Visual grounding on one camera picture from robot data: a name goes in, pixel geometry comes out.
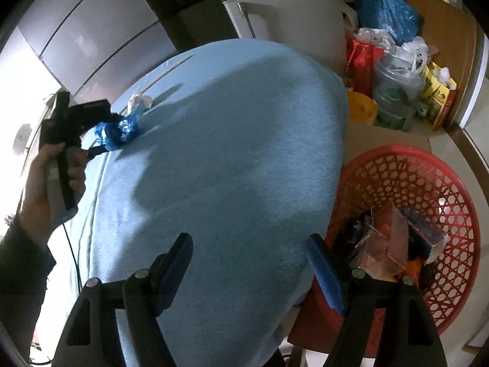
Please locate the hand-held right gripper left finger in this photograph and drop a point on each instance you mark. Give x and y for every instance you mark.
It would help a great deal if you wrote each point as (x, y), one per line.
(176, 286)

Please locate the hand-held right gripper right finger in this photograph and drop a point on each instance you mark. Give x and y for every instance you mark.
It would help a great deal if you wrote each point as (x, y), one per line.
(328, 277)

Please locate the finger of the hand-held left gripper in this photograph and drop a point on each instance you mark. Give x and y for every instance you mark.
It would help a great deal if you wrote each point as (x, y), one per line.
(95, 151)
(117, 117)

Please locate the translucent blue plastic bag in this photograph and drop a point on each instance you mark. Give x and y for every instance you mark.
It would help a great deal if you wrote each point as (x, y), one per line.
(116, 132)

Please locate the clear plastic packaging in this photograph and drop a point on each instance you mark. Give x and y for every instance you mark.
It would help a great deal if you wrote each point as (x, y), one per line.
(386, 244)

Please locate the orange plastic bag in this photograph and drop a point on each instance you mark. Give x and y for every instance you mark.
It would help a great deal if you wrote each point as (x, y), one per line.
(412, 268)

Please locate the blue carton box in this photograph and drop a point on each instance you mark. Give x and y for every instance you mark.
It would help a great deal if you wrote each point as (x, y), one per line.
(424, 233)

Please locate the red plastic basket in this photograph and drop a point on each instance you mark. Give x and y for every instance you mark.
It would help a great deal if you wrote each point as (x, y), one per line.
(382, 172)

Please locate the person's left forearm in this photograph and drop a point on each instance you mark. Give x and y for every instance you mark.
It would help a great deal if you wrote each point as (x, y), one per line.
(21, 283)

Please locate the person's left hand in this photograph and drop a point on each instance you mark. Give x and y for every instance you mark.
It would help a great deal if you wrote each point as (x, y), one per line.
(40, 195)

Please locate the crumpled white tissue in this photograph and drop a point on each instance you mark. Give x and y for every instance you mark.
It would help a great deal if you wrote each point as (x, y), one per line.
(140, 101)

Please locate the thin white strip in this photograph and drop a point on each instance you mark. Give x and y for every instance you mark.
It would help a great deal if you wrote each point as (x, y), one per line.
(172, 69)

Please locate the silver panelled cabinet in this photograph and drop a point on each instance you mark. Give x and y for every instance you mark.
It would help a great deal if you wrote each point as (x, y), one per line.
(88, 19)

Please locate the clear plastic water jug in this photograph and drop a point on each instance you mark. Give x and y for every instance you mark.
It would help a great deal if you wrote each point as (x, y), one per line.
(393, 91)

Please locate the white refrigerator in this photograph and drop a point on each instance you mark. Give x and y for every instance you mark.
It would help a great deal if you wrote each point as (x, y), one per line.
(290, 23)

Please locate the yellow packet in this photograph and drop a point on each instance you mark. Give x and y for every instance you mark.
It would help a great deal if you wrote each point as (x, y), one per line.
(439, 95)

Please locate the red gift bag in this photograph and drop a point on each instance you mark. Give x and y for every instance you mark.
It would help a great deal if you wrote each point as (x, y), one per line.
(363, 65)

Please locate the white plastic bag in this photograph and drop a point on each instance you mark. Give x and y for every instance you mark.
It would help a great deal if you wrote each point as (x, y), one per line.
(416, 51)
(376, 36)

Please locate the brown wooden cabinet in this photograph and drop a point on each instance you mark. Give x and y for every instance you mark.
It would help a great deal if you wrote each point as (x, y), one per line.
(450, 34)

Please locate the large blue plastic bag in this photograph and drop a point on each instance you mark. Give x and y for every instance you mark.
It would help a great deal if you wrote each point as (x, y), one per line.
(386, 7)

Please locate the round white wall fixture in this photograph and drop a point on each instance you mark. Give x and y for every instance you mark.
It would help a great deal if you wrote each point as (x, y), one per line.
(22, 139)

